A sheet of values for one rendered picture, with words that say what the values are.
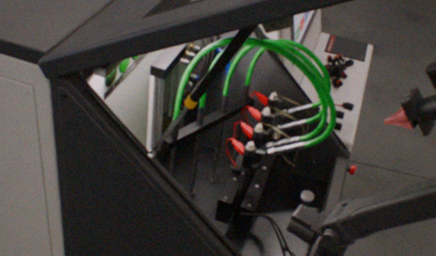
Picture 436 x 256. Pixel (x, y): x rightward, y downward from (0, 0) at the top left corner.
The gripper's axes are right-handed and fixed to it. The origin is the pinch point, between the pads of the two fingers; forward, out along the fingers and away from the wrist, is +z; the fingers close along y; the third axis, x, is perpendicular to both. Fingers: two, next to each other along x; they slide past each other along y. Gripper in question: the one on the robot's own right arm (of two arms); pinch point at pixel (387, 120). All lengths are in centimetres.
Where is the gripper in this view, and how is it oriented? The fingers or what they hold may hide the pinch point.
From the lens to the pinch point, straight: 137.5
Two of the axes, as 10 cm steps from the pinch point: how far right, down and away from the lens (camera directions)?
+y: -4.9, -8.6, -1.6
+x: -5.4, 4.4, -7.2
